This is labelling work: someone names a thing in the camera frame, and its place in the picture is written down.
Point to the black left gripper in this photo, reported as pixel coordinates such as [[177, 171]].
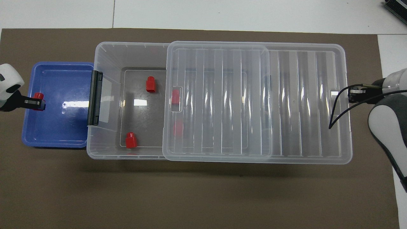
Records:
[[12, 102]]

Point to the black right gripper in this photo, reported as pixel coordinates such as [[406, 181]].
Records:
[[373, 94]]

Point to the red block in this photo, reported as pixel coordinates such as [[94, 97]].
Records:
[[131, 141], [175, 97], [38, 96], [150, 85], [177, 128]]

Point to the clear ribbed plastic lid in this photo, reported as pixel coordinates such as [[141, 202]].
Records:
[[286, 111]]

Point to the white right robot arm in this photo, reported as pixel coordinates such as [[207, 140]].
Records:
[[388, 127]]

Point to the blue plastic tray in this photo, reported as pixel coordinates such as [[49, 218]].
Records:
[[60, 127]]

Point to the clear plastic storage box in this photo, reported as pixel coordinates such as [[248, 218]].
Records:
[[140, 121]]

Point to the dark finned device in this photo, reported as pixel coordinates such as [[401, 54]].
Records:
[[397, 8]]

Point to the brown table mat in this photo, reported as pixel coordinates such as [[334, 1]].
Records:
[[203, 197]]

